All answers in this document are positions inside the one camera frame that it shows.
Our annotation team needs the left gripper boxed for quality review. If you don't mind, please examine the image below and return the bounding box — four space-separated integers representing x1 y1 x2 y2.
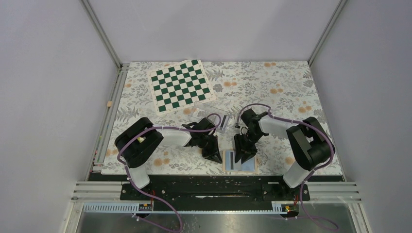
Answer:
197 135 222 164

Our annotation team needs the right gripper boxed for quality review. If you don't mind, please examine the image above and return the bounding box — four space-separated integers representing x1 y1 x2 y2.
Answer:
234 130 264 164

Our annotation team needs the beige card holder wallet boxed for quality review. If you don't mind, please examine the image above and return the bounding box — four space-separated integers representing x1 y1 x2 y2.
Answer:
222 150 258 173

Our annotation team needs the clear plastic card box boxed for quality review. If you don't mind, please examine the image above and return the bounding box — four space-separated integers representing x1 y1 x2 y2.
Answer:
189 101 233 133

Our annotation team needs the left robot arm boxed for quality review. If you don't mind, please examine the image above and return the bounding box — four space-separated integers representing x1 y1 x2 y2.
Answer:
114 117 223 200

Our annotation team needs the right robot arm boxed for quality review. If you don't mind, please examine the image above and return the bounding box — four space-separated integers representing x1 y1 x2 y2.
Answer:
234 109 335 200

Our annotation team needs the green white chessboard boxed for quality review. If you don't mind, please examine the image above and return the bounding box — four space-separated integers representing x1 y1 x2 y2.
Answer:
147 60 217 116

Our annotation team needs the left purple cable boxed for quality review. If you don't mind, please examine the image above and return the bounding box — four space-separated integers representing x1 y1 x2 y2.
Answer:
116 113 223 233

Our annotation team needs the purple cable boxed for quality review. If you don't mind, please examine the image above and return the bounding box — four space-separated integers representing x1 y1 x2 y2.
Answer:
116 113 223 233
236 103 340 232

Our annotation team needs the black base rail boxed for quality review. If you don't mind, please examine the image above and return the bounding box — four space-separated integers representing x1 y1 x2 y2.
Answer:
111 174 311 212

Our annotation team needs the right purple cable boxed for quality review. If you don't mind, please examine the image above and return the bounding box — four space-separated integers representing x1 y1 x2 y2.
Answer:
236 103 340 232

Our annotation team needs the white slotted cable duct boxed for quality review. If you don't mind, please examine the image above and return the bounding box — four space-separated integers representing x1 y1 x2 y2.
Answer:
82 201 291 214

